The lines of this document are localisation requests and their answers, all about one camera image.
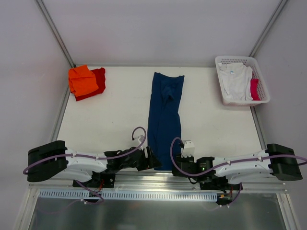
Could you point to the orange folded t shirt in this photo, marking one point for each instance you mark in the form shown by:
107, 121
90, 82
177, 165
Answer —
75, 75

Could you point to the blue printed t shirt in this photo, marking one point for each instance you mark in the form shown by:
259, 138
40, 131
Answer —
164, 121

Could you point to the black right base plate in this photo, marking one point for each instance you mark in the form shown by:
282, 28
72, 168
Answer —
220, 183

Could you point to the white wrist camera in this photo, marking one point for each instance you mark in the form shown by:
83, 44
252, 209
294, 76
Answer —
138, 142
187, 149

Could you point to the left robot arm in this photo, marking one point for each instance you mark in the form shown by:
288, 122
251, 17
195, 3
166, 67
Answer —
55, 160

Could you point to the white t shirt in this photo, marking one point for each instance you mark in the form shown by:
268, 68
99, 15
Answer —
236, 79

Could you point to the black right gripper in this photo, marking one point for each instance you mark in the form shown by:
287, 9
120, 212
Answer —
177, 164

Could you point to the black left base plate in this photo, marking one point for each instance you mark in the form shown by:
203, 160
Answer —
100, 180

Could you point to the left aluminium corner post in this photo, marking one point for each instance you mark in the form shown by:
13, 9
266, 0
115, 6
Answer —
47, 16

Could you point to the right aluminium corner post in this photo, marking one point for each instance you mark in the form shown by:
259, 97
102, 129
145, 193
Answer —
269, 25

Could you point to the aluminium corner post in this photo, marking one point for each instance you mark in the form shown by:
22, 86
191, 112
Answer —
47, 16
269, 25

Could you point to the aluminium front rail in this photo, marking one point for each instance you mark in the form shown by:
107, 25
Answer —
165, 181

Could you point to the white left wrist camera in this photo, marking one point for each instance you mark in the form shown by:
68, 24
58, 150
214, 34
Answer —
138, 142

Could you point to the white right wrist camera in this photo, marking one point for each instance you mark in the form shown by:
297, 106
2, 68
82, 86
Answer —
187, 149

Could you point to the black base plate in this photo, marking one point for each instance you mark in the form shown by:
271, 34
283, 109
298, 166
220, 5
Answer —
220, 183
100, 180

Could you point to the white plastic basket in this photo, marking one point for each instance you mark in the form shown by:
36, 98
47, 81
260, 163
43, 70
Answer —
256, 74

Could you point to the red folded t shirt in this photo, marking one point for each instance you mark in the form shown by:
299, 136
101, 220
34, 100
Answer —
100, 81

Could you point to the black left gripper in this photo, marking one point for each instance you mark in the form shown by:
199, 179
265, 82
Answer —
147, 158

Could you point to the white slotted cable duct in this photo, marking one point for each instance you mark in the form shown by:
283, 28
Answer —
130, 195

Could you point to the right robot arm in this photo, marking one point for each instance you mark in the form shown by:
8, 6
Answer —
222, 173

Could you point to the pink t shirt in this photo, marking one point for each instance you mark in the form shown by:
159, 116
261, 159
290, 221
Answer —
253, 89

